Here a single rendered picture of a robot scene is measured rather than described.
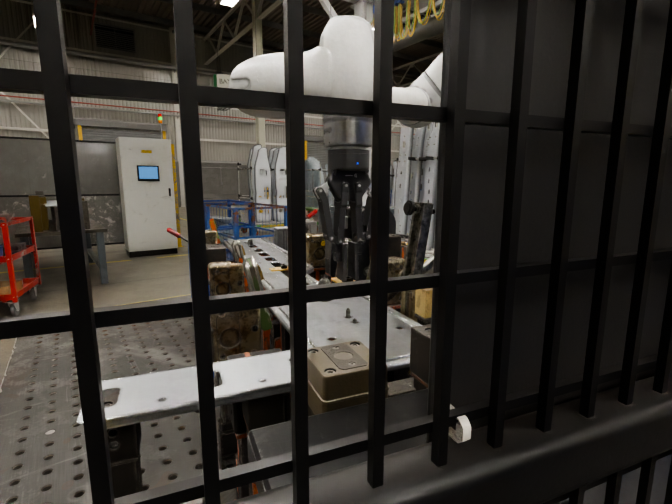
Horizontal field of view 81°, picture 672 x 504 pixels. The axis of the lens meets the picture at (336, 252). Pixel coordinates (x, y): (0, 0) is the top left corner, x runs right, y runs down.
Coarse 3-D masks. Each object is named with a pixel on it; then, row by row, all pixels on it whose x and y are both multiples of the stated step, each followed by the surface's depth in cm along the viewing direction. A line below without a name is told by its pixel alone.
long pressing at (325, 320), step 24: (240, 240) 178; (264, 240) 177; (264, 264) 125; (264, 288) 101; (288, 312) 79; (312, 312) 79; (336, 312) 79; (360, 312) 79; (312, 336) 66; (336, 336) 66; (360, 336) 66; (408, 336) 66; (408, 360) 58
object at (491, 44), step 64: (448, 0) 13; (512, 0) 14; (448, 64) 13; (512, 64) 14; (640, 64) 17; (576, 192) 17; (640, 192) 18; (576, 256) 17; (512, 320) 16; (576, 320) 18; (512, 384) 17
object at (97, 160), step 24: (0, 144) 624; (24, 144) 641; (48, 144) 658; (96, 144) 696; (0, 168) 629; (24, 168) 645; (48, 168) 662; (96, 168) 700; (0, 192) 632; (24, 192) 649; (48, 192) 667; (96, 192) 705; (24, 216) 654; (48, 216) 671; (96, 216) 709; (120, 216) 730; (0, 240) 641; (48, 240) 676; (120, 240) 736
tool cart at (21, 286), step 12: (0, 216) 377; (0, 252) 378; (12, 252) 397; (24, 252) 400; (36, 252) 429; (0, 264) 363; (12, 264) 366; (36, 264) 433; (12, 276) 366; (0, 288) 371; (12, 288) 367; (24, 288) 391; (0, 300) 366; (12, 300) 369; (12, 312) 374
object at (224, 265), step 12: (216, 264) 103; (228, 264) 104; (240, 264) 105; (216, 276) 103; (228, 276) 104; (240, 276) 105; (216, 288) 103; (228, 288) 105; (240, 288) 105; (216, 372) 109; (216, 384) 108
